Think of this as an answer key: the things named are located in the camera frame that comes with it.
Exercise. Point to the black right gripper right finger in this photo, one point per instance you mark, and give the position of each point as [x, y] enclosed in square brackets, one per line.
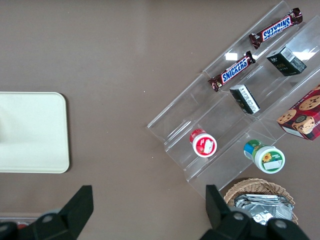
[220, 215]

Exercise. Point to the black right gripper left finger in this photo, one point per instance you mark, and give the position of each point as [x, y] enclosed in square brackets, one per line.
[72, 212]

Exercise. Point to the light tan wicker basket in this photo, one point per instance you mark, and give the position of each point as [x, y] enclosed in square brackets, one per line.
[262, 185]

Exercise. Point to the cream plastic serving tray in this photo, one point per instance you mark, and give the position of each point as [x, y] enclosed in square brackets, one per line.
[32, 132]

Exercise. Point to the silver foil packets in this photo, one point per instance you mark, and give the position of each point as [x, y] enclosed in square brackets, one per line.
[262, 207]

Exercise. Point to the red cola bottle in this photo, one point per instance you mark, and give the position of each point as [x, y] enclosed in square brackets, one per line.
[21, 226]

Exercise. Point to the clear acrylic stepped display shelf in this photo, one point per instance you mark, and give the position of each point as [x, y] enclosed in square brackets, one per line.
[225, 160]

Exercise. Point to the clear acrylic bottle rack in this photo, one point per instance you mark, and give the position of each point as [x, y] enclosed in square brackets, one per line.
[7, 217]

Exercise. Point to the red lidded snack cup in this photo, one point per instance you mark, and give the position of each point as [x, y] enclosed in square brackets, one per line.
[203, 145]

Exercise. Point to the green lidded snack cup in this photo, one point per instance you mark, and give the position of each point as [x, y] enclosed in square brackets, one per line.
[267, 157]

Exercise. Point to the small black carton box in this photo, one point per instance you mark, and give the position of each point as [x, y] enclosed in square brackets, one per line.
[285, 61]
[245, 98]

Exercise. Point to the red chocolate chip cookie box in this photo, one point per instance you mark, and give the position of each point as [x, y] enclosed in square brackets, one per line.
[302, 117]

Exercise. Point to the Snickers chocolate bar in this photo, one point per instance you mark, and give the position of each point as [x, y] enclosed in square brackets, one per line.
[233, 71]
[275, 28]

